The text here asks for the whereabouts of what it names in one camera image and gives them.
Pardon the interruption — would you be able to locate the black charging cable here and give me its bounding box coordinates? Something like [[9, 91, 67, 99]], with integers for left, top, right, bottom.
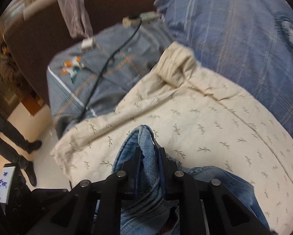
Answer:
[[77, 16, 143, 123]]

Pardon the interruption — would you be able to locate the person in brown jacket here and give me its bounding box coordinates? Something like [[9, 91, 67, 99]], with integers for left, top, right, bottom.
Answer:
[[0, 41, 37, 100]]

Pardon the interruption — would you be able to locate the grey cloth on headboard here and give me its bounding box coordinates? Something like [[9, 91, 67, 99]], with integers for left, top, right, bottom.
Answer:
[[57, 0, 93, 39]]

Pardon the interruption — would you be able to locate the blue plaid duvet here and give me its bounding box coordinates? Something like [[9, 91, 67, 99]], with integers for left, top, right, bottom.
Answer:
[[154, 0, 293, 138]]

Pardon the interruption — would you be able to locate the white power adapter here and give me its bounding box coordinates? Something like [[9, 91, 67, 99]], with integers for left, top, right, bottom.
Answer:
[[81, 37, 96, 50]]

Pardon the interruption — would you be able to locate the brown wooden headboard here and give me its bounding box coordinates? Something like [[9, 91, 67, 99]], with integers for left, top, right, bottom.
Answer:
[[3, 0, 158, 106]]

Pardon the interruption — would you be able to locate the cream leaf-print quilt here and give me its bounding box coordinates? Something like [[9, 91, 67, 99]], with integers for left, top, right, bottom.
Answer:
[[51, 42, 293, 234]]

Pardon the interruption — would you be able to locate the white labelled box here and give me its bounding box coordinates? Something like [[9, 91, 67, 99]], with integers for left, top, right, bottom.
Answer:
[[0, 166, 16, 204]]

